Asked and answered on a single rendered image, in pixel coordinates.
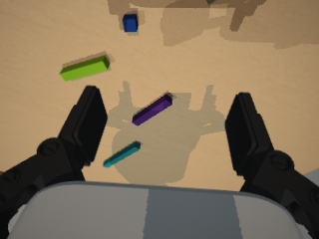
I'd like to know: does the lime green rod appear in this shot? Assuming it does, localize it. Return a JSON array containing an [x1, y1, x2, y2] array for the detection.
[[59, 56, 110, 82]]

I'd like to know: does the purple rod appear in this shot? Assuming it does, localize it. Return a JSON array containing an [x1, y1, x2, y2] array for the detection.
[[132, 94, 172, 126]]

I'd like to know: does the turquoise rod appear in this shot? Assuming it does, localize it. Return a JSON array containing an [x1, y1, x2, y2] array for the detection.
[[103, 141, 141, 167]]

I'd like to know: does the small blue block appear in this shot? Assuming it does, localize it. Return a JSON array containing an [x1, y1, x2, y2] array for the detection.
[[123, 14, 139, 32]]

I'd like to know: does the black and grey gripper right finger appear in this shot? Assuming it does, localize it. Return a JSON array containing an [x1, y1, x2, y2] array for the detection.
[[224, 93, 319, 239]]

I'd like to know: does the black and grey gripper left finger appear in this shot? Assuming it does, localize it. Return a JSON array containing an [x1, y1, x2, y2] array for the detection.
[[0, 86, 108, 239]]

